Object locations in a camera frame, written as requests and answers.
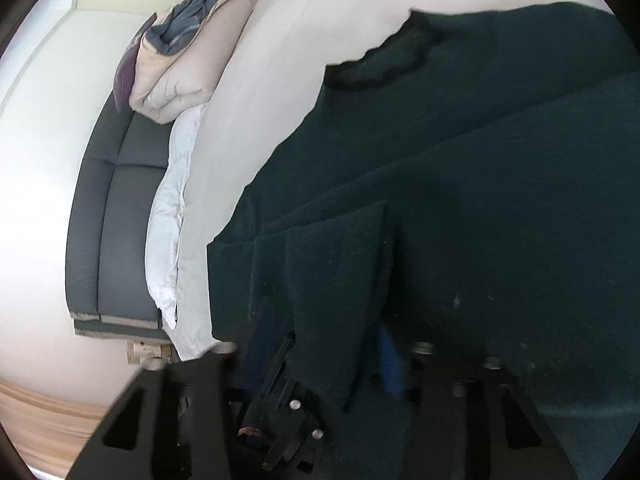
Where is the blue-grey cloth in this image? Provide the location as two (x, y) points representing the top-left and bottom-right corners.
(141, 0), (233, 56)

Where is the white pillow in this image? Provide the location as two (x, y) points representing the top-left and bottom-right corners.
(145, 102), (208, 331)

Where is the bed with white sheet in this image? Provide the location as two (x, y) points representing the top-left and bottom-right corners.
(172, 0), (616, 361)

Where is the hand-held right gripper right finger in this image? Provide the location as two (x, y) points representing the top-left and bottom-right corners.
(378, 328), (581, 480)

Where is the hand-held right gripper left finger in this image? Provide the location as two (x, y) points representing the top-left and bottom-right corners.
(65, 316), (280, 480)

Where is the purple pillow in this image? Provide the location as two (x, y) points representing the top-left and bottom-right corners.
(114, 12), (158, 113)

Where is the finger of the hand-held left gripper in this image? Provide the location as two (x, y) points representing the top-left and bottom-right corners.
(239, 331), (327, 472)

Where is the dark green sweater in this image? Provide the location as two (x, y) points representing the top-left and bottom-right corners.
(206, 1), (640, 480)

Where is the folded beige duvet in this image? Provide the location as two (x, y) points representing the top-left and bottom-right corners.
(129, 0), (252, 125)

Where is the grey padded headboard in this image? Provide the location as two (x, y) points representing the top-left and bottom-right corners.
(65, 95), (173, 341)

